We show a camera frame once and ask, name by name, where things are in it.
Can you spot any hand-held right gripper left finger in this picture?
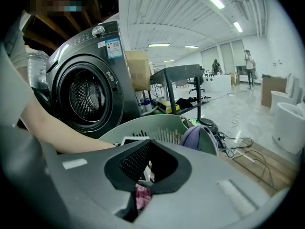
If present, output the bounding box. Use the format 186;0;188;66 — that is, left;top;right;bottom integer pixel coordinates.
40;138;151;229

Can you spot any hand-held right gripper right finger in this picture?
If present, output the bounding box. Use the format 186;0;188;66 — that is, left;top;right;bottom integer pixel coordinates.
139;139;291;229

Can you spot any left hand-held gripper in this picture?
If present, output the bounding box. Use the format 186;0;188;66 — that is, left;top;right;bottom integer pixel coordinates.
120;136;151;147

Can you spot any pale slotted laundry basket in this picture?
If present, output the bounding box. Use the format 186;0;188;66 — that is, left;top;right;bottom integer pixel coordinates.
98;114;219;157

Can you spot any lavender garment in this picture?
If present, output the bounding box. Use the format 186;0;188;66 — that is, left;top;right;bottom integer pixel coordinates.
180;125;219;156

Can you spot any pink clothes garment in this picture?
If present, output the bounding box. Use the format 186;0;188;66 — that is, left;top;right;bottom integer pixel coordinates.
135;182;153;211

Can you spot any dark grey washing machine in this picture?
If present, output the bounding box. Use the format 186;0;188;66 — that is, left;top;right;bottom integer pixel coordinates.
45;20;142;139

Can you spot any person's left forearm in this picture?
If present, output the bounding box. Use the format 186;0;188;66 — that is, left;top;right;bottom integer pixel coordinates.
20;99;116;155

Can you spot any white plastic jug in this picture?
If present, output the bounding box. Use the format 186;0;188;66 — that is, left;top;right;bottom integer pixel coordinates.
140;97;153;113

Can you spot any yellow box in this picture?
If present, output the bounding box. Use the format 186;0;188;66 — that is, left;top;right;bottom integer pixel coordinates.
158;100;180;114

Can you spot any white power strip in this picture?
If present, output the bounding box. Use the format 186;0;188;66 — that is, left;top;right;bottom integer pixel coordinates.
234;150;255;164

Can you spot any black bag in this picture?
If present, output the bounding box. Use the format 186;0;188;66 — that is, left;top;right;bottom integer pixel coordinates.
175;97;199;109

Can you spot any open-flap cardboard box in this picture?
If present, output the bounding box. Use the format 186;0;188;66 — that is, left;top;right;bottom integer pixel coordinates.
125;51;152;92

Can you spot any wooden slat platform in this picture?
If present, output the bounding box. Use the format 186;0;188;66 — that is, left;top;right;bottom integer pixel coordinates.
218;141;291;198

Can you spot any black metal table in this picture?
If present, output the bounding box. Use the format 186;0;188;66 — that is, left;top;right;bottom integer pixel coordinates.
150;64;206;119

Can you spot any black office chair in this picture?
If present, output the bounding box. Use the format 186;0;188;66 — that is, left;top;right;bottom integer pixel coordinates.
188;76;206;94

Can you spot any round black glass door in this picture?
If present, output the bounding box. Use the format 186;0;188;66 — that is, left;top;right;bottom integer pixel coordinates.
32;87;54;119

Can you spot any white counter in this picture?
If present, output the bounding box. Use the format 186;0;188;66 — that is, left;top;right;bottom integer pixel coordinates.
202;73;232;93

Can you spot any white toilet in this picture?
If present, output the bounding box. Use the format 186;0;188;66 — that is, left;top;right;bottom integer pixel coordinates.
272;102;305;155
270;74;301;115

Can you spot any person's beige shirt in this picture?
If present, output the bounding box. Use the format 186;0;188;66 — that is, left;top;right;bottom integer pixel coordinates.
0;8;32;128

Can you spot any black cable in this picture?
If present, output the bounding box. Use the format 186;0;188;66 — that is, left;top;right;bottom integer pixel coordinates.
213;131;280;191

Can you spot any white floor cable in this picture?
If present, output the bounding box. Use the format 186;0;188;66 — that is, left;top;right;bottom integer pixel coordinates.
228;105;242;129

